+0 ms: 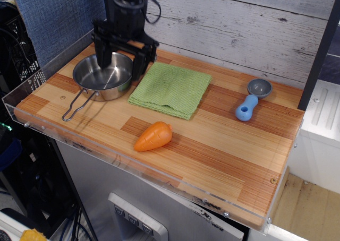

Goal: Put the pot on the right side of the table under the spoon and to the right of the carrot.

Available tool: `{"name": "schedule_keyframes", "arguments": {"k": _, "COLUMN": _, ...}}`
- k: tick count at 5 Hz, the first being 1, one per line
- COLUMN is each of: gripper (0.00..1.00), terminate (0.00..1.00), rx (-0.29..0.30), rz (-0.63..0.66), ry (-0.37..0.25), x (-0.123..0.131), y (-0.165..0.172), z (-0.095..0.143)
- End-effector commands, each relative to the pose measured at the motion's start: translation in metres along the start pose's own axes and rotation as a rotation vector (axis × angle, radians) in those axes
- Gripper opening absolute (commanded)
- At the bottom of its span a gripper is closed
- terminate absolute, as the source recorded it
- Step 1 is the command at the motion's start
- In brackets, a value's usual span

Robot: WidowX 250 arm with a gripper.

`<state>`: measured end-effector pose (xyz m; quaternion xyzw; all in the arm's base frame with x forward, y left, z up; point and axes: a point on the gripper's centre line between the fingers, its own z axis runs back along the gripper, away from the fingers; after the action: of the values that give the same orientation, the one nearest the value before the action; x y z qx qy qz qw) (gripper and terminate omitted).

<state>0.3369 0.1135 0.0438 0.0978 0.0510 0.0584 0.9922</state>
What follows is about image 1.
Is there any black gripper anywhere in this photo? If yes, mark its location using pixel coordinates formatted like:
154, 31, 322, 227
93, 0, 159, 81

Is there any stainless steel pot with handle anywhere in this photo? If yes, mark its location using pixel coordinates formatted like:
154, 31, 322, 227
62, 53, 133, 122

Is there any green towel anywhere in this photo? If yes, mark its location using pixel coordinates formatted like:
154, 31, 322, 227
128, 63, 212, 121

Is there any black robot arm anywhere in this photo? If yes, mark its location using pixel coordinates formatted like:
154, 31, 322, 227
92, 0, 161, 81

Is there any orange plastic carrot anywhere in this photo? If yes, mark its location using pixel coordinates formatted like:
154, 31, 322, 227
134, 122, 173, 152

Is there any blue grey ice cream scoop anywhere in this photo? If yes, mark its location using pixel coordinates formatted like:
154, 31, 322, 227
235, 79, 273, 122

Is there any yellow object bottom left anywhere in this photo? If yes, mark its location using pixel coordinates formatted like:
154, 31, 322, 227
19, 229, 47, 241

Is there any clear acrylic table guard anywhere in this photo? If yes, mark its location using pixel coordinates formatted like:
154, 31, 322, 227
5, 32, 303, 240

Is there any black crate with cables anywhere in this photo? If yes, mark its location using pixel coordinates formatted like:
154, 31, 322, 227
1, 1, 40, 90

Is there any dark grey right post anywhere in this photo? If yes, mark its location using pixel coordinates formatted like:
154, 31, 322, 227
297, 0, 339, 111

